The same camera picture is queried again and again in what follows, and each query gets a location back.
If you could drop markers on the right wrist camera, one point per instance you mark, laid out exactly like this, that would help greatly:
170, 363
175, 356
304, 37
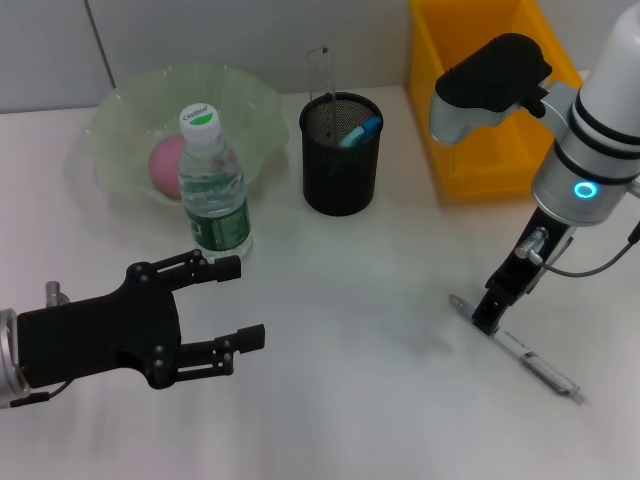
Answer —
490, 80

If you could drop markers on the transparent plastic ruler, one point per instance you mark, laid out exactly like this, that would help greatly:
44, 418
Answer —
320, 75

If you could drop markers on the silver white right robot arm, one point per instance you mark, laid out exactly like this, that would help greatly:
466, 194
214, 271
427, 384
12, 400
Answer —
590, 150

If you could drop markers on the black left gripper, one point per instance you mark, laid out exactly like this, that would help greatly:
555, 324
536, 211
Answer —
100, 335

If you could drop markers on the green glass fruit plate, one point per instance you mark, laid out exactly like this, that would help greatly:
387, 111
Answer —
125, 115

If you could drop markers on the clear green-label water bottle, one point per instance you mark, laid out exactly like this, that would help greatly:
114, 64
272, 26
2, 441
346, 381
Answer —
210, 175

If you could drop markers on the pink toy peach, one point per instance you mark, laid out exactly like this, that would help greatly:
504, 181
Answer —
162, 170

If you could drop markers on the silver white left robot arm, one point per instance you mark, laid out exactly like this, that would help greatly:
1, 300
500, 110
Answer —
10, 350

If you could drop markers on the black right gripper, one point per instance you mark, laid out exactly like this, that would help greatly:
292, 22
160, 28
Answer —
530, 260

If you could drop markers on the grey clear pen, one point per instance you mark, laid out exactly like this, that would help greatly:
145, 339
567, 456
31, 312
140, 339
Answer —
535, 360

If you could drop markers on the yellow plastic bin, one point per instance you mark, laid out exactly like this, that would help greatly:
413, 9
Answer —
425, 50

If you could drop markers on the blue capped scissors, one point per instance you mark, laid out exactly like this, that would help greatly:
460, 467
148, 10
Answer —
360, 131

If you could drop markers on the black mesh pen holder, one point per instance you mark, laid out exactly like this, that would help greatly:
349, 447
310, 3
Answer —
340, 190

